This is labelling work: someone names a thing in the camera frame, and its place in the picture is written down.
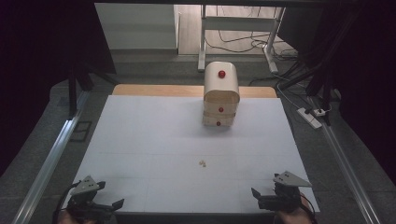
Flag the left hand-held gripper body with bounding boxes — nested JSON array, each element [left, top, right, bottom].
[[65, 175, 117, 224]]

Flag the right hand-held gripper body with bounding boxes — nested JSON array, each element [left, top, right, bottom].
[[257, 170, 313, 215]]

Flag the cream mini drawer cabinet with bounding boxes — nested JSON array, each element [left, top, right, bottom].
[[202, 61, 241, 127]]

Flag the person's right hand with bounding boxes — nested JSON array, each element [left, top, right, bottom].
[[274, 195, 313, 224]]

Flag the person's left hand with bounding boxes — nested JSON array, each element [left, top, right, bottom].
[[57, 210, 96, 224]]

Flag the white power strip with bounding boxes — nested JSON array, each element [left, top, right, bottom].
[[296, 106, 323, 130]]

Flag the black metal stand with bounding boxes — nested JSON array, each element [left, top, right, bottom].
[[276, 46, 334, 127], [67, 60, 120, 120]]

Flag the dark curtain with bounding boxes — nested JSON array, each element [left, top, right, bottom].
[[0, 0, 118, 176], [276, 6, 396, 188]]

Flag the white cabinet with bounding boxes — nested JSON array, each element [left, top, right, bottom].
[[94, 3, 179, 50]]

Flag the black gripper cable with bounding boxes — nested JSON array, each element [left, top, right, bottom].
[[299, 193, 318, 224], [51, 180, 82, 224]]

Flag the aluminium rail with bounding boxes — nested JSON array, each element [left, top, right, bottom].
[[307, 96, 383, 224], [11, 90, 92, 224]]

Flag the white cable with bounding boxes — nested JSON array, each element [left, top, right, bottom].
[[275, 74, 303, 110]]

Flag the black floor cables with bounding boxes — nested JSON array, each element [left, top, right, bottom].
[[204, 29, 301, 63]]

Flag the white desk frame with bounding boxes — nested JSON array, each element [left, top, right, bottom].
[[197, 4, 287, 75]]

